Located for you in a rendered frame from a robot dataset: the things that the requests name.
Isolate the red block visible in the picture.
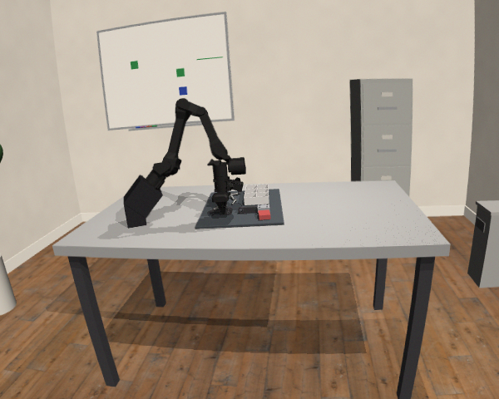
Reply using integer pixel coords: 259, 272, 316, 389
258, 209, 270, 220

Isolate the dark grey flat bar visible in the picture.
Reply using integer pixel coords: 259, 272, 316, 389
238, 206, 258, 214

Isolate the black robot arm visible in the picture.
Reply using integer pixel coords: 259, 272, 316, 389
144, 98, 246, 192

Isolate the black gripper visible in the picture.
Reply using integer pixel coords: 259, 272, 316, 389
212, 175, 231, 214

